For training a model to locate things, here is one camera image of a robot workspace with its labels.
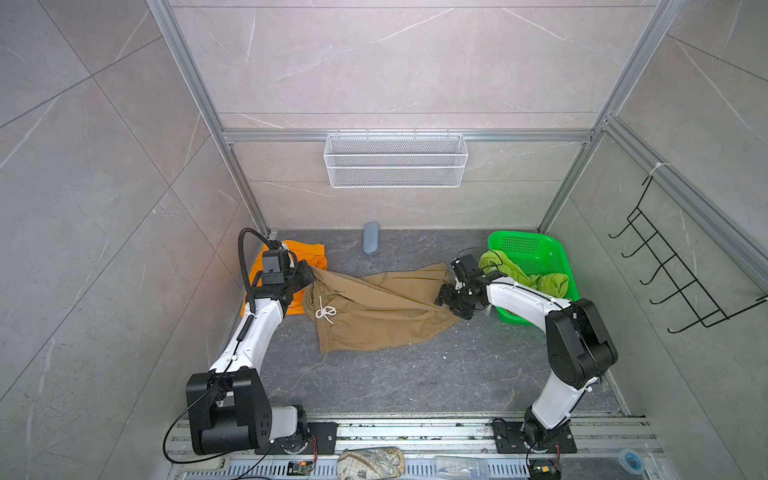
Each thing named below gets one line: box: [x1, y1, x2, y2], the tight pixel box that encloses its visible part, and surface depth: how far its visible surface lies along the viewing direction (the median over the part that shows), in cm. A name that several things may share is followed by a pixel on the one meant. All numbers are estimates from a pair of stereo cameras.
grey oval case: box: [363, 222, 379, 256], surface depth 117 cm
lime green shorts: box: [478, 249, 570, 298], surface depth 100 cm
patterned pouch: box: [336, 446, 405, 480], surface depth 69 cm
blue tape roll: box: [618, 449, 645, 474], surface depth 72 cm
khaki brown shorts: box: [304, 263, 461, 353], surface depth 94 cm
